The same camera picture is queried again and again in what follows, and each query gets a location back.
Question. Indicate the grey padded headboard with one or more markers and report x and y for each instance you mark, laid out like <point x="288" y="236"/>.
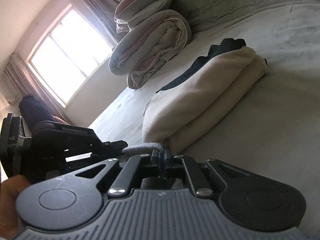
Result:
<point x="225" y="0"/>

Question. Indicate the window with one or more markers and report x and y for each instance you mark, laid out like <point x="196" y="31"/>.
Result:
<point x="67" y="55"/>

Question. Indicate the navy hanging garment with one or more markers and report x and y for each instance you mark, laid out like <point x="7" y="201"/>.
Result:
<point x="33" y="110"/>

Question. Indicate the pink hanging garment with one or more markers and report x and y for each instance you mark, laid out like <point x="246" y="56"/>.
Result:
<point x="58" y="119"/>

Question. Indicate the folded grey pink duvet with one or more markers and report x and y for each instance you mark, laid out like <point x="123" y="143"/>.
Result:
<point x="155" y="47"/>

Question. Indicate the grey knit sweater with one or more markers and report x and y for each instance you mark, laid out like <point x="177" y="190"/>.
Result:
<point x="142" y="148"/>

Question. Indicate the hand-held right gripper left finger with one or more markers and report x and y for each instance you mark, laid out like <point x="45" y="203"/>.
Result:
<point x="155" y="162"/>

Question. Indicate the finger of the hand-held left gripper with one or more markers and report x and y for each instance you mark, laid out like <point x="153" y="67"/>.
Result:
<point x="112" y="148"/>

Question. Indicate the person's left hand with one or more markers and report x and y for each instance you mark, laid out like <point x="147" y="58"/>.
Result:
<point x="8" y="205"/>

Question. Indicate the folded cream and navy garment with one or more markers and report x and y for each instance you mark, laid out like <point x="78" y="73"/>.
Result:
<point x="200" y="100"/>

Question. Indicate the grey curtain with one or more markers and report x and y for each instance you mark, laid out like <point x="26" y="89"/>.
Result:
<point x="30" y="85"/>
<point x="100" y="10"/>

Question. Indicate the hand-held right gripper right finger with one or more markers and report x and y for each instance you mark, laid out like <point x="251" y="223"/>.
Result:
<point x="167" y="162"/>

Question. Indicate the bed with grey sheet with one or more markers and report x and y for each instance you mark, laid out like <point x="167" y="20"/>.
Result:
<point x="275" y="105"/>

